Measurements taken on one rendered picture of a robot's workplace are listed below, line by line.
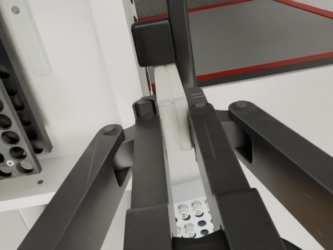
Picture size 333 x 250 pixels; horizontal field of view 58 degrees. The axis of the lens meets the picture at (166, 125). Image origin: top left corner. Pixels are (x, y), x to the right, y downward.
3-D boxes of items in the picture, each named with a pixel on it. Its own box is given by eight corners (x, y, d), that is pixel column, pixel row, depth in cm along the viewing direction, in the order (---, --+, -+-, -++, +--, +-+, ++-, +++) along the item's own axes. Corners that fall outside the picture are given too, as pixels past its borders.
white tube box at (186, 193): (213, 175, 43) (219, 193, 40) (223, 216, 47) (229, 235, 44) (131, 195, 44) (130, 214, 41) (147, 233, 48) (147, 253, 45)
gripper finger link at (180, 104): (172, 103, 15) (187, 100, 15) (163, 61, 21) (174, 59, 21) (180, 153, 16) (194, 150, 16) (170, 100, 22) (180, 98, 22)
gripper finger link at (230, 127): (193, 130, 14) (258, 118, 14) (181, 88, 18) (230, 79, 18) (196, 156, 14) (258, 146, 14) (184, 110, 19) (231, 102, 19)
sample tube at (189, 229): (189, 206, 46) (193, 230, 42) (191, 212, 46) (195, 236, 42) (181, 208, 46) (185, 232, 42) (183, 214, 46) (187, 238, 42)
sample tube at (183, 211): (184, 188, 44) (187, 211, 40) (185, 194, 44) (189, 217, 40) (175, 190, 44) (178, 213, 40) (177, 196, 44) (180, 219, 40)
